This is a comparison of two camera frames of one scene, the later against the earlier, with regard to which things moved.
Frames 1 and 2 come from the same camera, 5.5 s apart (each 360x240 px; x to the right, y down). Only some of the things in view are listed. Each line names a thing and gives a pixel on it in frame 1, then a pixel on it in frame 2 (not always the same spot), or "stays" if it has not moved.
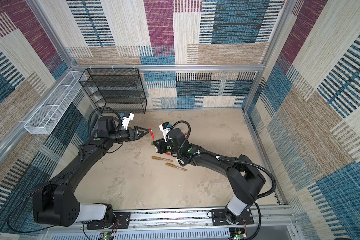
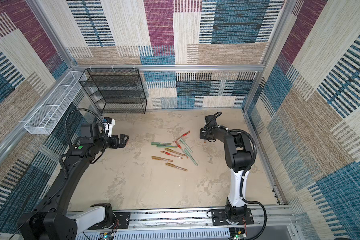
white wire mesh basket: [44, 120] stays
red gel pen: [151, 133] to [184, 134]
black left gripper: [135, 133] to [115, 144]
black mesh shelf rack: [115, 90] stays
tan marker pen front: [176, 166] stays
